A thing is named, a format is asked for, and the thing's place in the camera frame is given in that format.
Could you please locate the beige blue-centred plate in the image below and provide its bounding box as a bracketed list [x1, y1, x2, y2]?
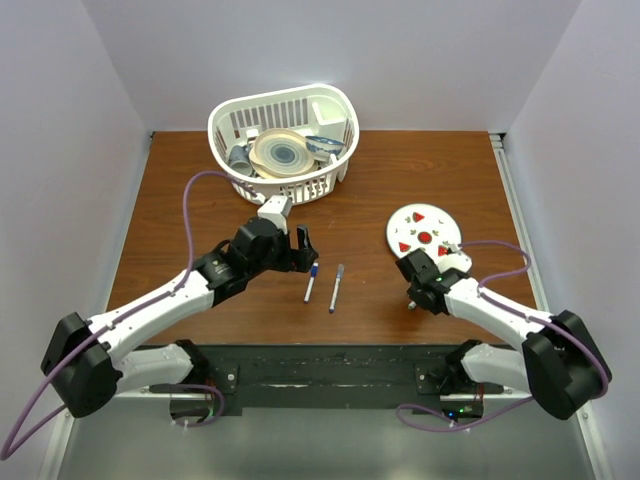
[249, 128, 315, 178]

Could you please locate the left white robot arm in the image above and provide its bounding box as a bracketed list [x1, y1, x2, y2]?
[41, 217, 318, 418]

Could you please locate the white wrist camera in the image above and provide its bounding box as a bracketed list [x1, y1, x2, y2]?
[257, 195, 293, 234]
[438, 244, 472, 273]

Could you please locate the blue patterned white bowl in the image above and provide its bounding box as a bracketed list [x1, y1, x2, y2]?
[305, 135, 345, 161]

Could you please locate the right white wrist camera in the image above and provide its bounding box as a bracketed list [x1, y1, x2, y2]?
[438, 244, 472, 273]

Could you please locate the watermelon pattern round plate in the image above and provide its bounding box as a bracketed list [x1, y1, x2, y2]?
[386, 203, 462, 261]

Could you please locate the white plastic dish basket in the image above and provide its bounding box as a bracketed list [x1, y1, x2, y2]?
[207, 83, 360, 205]

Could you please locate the grey-white mug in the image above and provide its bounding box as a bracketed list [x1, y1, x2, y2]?
[228, 145, 254, 177]

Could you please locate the white thin pen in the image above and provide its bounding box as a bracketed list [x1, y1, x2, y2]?
[303, 275, 317, 304]

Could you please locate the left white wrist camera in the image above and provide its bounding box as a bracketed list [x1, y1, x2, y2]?
[257, 195, 293, 234]

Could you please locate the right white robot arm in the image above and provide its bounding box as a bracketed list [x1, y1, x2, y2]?
[396, 250, 612, 420]

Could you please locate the aluminium frame rail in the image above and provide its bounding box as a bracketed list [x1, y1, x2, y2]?
[489, 133, 614, 479]

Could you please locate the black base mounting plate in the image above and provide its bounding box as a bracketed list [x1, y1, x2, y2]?
[169, 345, 525, 423]

